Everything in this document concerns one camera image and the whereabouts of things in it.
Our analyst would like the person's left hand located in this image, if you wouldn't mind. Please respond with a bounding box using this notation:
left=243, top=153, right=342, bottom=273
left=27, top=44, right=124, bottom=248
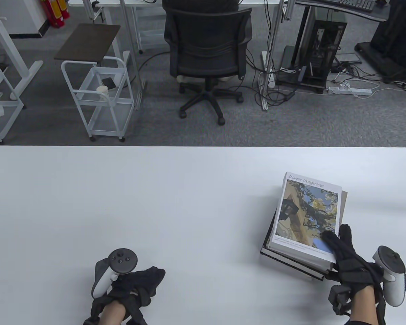
left=91, top=266, right=166, bottom=325

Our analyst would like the person's right hand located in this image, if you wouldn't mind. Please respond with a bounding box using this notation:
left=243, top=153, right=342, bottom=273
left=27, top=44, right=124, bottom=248
left=320, top=223, right=385, bottom=294

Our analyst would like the white book with flower photo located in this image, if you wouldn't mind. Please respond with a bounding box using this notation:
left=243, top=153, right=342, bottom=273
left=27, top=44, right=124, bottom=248
left=267, top=172, right=343, bottom=266

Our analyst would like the person's left forearm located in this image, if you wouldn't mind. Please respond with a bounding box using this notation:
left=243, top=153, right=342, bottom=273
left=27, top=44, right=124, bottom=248
left=99, top=301, right=128, bottom=325

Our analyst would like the person's right forearm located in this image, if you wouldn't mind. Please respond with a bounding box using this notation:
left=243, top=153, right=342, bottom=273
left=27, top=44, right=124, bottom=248
left=349, top=286, right=381, bottom=325

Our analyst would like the white left hand controller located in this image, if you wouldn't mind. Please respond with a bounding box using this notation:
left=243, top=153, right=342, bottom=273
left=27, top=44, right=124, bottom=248
left=91, top=248, right=138, bottom=299

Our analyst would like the white hand controller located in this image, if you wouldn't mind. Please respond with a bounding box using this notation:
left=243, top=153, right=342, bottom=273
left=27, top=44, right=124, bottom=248
left=373, top=245, right=406, bottom=307
left=91, top=248, right=138, bottom=299

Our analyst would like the black hardcover book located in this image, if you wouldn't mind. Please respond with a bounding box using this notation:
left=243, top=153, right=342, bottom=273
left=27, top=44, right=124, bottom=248
left=260, top=190, right=348, bottom=281

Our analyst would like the white right hand controller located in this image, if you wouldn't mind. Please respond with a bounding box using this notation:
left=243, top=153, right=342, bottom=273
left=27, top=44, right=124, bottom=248
left=373, top=245, right=406, bottom=307

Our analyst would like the black computer tower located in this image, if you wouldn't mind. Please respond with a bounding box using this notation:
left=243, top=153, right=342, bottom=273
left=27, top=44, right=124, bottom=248
left=277, top=7, right=348, bottom=94

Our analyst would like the black equipment stand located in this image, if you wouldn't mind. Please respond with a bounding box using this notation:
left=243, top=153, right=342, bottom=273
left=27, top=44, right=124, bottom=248
left=355, top=0, right=406, bottom=84

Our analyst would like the black office chair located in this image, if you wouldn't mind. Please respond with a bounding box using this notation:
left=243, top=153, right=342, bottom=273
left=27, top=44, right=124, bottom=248
left=164, top=7, right=253, bottom=126

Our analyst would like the black desk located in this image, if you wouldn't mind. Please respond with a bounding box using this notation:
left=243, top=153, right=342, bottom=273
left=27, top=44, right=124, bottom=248
left=295, top=0, right=390, bottom=23

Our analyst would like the black keyboard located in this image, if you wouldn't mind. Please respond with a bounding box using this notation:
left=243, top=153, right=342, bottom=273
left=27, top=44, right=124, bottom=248
left=338, top=0, right=375, bottom=13

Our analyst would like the dark brown board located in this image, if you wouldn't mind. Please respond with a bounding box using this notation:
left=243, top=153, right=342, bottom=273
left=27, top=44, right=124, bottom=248
left=54, top=23, right=121, bottom=65

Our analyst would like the white drawer unit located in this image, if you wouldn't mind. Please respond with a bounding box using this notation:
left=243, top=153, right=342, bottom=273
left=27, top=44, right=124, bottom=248
left=135, top=6, right=167, bottom=55

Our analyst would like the white desk with metal legs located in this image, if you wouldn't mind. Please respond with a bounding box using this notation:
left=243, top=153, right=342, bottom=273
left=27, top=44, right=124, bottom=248
left=68, top=0, right=285, bottom=102

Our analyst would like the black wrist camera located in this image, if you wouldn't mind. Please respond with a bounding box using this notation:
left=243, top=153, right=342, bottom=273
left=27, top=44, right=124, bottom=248
left=329, top=284, right=353, bottom=316

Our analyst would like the bundle of black cables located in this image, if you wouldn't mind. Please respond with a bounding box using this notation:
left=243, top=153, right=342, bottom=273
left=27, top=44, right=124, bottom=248
left=250, top=51, right=406, bottom=105

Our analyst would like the white wire trolley cart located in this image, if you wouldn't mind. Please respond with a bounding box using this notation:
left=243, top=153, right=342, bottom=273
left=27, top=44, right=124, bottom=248
left=61, top=56, right=136, bottom=143

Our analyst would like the aluminium profile post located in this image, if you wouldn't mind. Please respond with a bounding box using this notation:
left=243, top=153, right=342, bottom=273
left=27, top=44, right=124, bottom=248
left=261, top=0, right=289, bottom=111

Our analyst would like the white wire rack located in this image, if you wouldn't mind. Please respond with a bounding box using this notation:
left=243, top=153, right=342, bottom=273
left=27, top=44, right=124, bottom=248
left=0, top=47, right=25, bottom=143

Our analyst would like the white desk leg frame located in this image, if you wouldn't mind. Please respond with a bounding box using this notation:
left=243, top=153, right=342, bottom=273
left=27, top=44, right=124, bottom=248
left=0, top=7, right=43, bottom=101

